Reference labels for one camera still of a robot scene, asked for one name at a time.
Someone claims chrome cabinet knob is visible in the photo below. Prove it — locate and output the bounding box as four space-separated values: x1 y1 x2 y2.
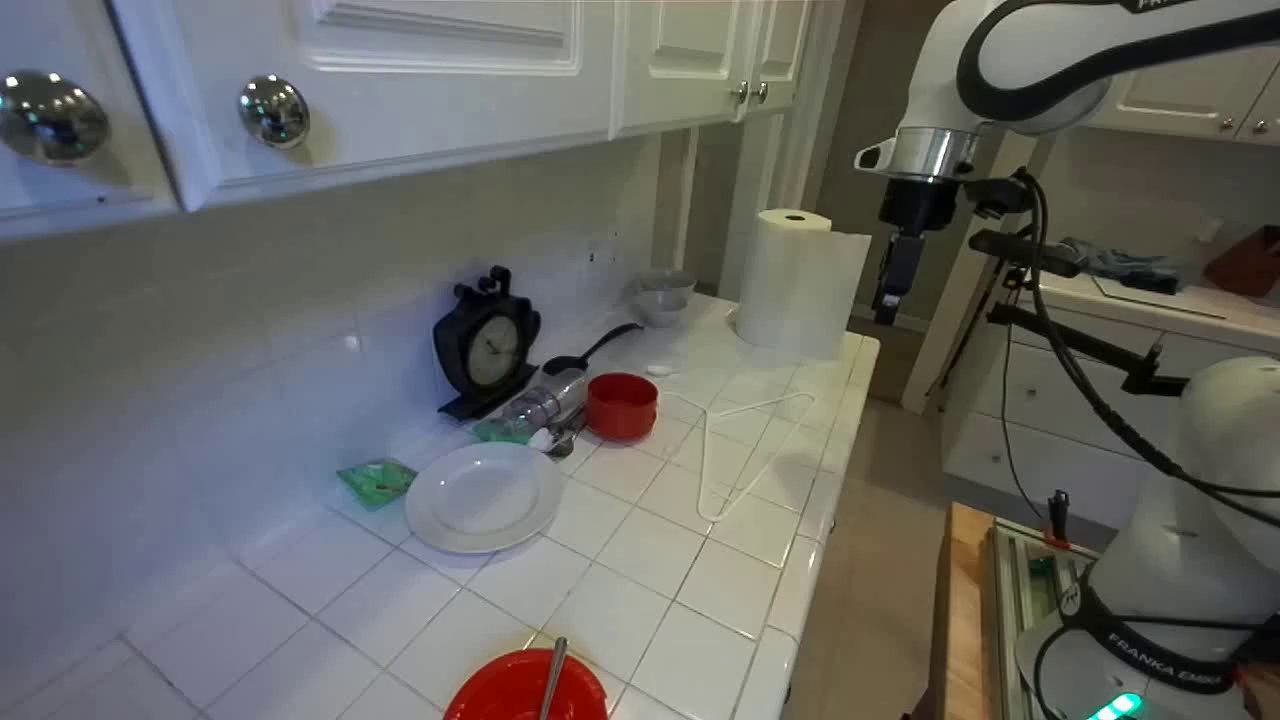
235 71 316 151
0 69 116 167

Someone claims spoon in red bowl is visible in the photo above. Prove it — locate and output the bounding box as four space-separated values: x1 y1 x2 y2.
531 630 574 720

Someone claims red plastic cup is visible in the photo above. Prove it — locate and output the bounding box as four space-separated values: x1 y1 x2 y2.
584 372 664 449

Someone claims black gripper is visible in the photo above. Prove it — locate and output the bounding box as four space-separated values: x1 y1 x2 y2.
871 177 970 328

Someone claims wooden robot platform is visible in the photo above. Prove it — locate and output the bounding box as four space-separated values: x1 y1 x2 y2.
928 496 1008 720

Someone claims white side cabinet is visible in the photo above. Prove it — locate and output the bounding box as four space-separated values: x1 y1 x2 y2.
937 273 1280 536

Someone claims white ceramic plate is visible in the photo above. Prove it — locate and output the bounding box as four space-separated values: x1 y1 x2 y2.
399 439 568 558

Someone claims green sponge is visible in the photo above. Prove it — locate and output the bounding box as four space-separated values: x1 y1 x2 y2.
331 457 422 512

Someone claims black ladle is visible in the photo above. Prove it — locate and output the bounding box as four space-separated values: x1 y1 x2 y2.
539 321 647 379

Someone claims blue cloth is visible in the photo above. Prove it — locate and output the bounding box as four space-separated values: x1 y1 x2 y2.
1059 235 1189 298

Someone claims white upper cabinet door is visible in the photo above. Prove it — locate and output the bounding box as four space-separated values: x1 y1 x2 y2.
746 0 821 126
0 0 185 245
114 0 634 215
612 0 760 140

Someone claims grey glass bowl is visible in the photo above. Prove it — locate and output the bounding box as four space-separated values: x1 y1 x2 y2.
622 266 702 332

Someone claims black kitchen scale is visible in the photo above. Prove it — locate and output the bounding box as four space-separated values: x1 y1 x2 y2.
428 262 546 423

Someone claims red plastic bowl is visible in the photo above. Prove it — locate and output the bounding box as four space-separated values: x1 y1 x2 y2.
441 643 617 720

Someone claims clear plastic bottle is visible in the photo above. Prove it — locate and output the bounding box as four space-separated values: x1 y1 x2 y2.
474 368 593 450

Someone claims brown object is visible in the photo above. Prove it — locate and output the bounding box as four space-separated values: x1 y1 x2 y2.
1205 219 1280 298

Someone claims black camera mount rod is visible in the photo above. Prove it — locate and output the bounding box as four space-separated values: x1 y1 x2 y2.
983 298 1191 399
970 226 1094 280

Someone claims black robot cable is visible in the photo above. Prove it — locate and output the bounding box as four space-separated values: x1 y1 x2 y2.
994 167 1280 536

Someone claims clear plastic cup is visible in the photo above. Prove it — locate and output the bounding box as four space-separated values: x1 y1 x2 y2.
689 394 813 526

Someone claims white paper towel roll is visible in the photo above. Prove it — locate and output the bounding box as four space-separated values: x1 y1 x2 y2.
734 205 875 362

